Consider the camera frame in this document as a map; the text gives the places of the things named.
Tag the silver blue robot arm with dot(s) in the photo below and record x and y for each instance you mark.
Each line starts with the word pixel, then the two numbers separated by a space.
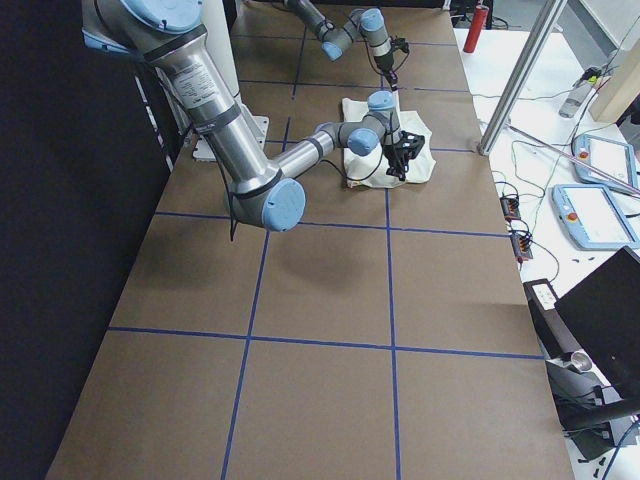
pixel 361 24
pixel 263 192

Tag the red cylindrical bottle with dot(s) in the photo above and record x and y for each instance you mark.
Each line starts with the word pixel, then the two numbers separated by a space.
pixel 478 22

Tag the near blue teach pendant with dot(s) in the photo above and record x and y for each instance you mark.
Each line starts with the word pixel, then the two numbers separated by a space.
pixel 592 218

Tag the reacher grabber stick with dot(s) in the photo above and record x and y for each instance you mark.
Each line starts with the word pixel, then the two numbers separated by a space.
pixel 626 187

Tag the black orange connector board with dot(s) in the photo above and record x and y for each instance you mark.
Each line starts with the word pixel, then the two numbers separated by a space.
pixel 521 245
pixel 510 208

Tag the white column mount base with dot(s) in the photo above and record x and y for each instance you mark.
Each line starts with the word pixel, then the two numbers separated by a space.
pixel 218 46

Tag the far blue teach pendant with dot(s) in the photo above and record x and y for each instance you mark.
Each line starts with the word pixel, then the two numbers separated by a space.
pixel 616 159

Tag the aluminium frame post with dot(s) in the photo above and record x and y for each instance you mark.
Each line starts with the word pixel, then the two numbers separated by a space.
pixel 537 38

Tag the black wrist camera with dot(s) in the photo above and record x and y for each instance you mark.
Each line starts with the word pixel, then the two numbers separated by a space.
pixel 399 44
pixel 410 145

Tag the black monitor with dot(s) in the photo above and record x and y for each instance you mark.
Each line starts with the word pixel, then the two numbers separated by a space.
pixel 602 313

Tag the black box with white label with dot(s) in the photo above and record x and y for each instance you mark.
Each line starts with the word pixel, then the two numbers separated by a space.
pixel 550 328

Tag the cream long-sleeve printed shirt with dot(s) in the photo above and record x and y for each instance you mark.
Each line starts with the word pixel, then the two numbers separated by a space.
pixel 370 170

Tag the blue teach pendant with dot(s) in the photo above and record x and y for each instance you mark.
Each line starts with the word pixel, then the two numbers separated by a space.
pixel 592 218
pixel 616 159

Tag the silver metal cup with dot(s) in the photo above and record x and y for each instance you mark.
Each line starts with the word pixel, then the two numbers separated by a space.
pixel 580 362

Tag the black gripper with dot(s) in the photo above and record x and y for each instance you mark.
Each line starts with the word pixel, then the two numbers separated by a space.
pixel 385 63
pixel 393 149

